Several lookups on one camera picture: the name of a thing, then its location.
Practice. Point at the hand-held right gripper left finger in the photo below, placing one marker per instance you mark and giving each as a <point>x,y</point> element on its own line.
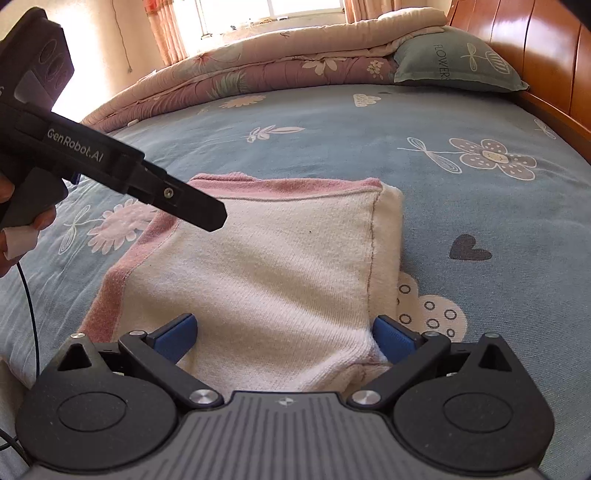
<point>178,339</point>

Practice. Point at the pink floral quilt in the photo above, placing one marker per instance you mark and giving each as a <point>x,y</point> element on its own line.
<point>277,60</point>

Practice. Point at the window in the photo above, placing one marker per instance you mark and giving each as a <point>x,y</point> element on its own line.
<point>277,14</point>

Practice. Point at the blue printed bed sheet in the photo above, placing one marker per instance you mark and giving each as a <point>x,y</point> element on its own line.
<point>332,152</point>

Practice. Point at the pink striped curtain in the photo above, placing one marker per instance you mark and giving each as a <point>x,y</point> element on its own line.
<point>362,9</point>
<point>173,27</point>

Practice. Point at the person's left hand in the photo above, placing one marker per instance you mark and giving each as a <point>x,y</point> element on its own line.
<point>18,242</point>

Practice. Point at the pink and white sweater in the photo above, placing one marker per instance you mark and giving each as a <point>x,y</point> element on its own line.
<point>277,267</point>

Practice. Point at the grey-green printed pillow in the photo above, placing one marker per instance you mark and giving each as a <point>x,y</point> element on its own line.
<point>452,60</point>

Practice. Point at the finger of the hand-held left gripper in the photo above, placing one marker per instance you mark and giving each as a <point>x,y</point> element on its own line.
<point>184,203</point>

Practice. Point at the wooden headboard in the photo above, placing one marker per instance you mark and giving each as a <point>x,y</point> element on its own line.
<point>531,46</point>

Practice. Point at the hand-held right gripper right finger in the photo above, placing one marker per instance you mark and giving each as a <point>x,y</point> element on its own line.
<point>392,339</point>

